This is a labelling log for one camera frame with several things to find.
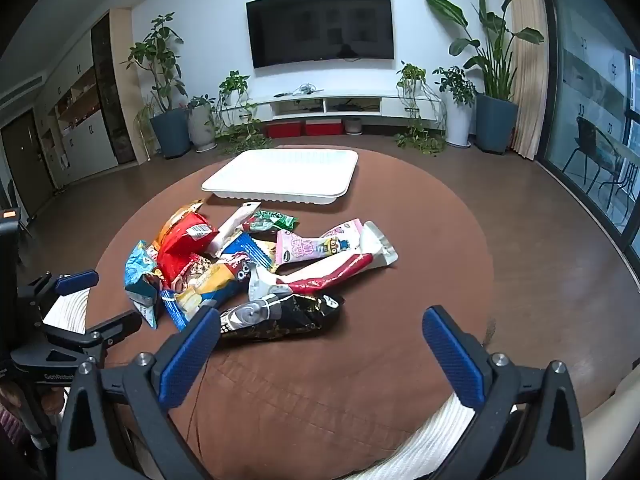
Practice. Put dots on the white wall cupboard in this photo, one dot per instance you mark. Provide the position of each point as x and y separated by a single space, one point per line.
85 150

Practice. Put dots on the black balcony chair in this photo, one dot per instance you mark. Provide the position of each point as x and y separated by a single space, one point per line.
585 135

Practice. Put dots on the glass sliding door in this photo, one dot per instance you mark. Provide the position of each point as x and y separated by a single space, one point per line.
565 60

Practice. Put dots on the trailing green vine plant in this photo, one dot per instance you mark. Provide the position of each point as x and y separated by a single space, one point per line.
232 85

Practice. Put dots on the person's left leg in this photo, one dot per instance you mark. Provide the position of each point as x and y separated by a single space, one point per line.
62 312

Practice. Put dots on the dark glass display cabinet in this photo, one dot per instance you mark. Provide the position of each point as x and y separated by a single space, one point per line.
112 110

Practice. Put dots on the beige curtain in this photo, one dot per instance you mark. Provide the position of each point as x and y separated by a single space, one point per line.
527 85

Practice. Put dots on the white plastic tray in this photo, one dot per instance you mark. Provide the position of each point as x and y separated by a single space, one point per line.
280 170

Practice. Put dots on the light blue snack packet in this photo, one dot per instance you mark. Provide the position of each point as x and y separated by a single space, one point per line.
137 265

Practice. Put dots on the red storage box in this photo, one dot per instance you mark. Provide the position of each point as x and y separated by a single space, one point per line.
323 128
283 130

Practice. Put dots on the cream sofa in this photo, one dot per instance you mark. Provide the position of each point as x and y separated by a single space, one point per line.
615 410

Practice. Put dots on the blue white snack packet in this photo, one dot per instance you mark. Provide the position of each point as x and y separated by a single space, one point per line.
245 247

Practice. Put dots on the person's right leg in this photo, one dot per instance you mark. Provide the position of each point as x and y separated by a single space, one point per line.
430 440

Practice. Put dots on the pink cartoon snack packet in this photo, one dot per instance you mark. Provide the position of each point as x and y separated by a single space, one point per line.
305 247

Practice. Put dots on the black wall television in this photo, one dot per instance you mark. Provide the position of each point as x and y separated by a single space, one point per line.
320 27

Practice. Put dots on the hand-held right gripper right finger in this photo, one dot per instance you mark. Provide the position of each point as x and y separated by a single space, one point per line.
452 355

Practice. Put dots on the green snack packet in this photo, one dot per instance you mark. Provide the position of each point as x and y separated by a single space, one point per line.
272 221

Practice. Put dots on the white television cabinet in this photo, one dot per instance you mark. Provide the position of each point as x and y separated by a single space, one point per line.
290 107

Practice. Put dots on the ceiling air vent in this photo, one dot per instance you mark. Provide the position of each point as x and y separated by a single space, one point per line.
25 91

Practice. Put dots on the plant in grey pot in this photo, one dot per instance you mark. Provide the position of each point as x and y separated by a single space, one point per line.
200 127

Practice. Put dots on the yellow blue chip bag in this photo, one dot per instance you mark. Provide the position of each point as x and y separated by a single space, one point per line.
210 285

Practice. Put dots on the tall plant in blue pot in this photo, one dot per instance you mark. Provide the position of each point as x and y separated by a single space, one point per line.
495 120

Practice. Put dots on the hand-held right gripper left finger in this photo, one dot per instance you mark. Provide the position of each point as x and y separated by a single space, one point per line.
190 350

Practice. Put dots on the red snack bag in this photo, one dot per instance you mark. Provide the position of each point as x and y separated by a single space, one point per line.
182 247

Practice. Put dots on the plant in tall white pot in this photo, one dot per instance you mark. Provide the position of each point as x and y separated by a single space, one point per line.
457 125

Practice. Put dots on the trailing plant on cabinet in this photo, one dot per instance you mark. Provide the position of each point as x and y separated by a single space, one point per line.
411 75

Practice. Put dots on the black snack bag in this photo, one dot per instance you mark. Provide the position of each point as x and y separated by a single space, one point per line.
290 317

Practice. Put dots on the white red snack packet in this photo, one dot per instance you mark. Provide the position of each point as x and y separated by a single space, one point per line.
345 265

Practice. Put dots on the cream long snack packet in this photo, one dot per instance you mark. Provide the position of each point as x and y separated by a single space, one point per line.
235 222

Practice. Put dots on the tree plant in blue pot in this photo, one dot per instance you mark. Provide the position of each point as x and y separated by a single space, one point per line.
170 132

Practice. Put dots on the brown door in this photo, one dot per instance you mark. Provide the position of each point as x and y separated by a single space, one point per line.
25 160

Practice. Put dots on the small white plant pot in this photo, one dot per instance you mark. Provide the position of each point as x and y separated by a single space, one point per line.
353 126

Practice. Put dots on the person's leg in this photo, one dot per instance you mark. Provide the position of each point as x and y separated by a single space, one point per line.
62 312
430 440

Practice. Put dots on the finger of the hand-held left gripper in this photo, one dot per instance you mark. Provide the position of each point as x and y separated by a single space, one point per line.
115 327
75 281

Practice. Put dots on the orange snack packet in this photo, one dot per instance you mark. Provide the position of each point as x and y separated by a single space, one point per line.
172 220

